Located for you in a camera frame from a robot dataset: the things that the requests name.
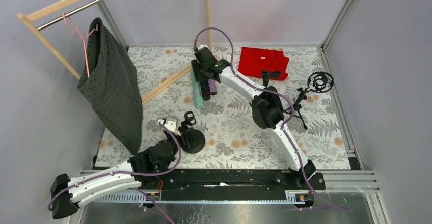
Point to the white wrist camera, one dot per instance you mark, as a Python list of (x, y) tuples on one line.
[(170, 124), (200, 48)]

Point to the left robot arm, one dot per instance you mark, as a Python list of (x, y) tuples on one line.
[(68, 194)]

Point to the red folded cloth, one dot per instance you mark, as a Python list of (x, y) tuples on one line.
[(254, 60)]

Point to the black round-base mic stand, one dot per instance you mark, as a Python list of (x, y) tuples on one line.
[(193, 141)]

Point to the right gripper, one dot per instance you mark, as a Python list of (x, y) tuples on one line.
[(201, 75)]

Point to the wooden clothes rack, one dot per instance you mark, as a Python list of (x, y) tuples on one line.
[(30, 18)]

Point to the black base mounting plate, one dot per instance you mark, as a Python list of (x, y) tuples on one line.
[(229, 185)]

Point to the dark grey dotted garment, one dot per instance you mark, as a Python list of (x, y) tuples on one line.
[(109, 83)]

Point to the purple glitter microphone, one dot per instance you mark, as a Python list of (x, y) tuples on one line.
[(212, 87)]

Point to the mint green microphone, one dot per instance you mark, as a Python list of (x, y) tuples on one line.
[(198, 99)]

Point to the black tripod shock-mount stand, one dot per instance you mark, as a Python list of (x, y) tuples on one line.
[(318, 82)]

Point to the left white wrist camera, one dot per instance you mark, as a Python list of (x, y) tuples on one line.
[(170, 124)]

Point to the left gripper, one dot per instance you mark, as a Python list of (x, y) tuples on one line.
[(182, 130)]

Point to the black glitter microphone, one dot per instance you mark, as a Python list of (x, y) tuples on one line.
[(205, 90)]

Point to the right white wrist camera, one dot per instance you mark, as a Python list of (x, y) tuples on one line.
[(200, 48)]

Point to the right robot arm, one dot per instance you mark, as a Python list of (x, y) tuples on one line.
[(267, 112)]

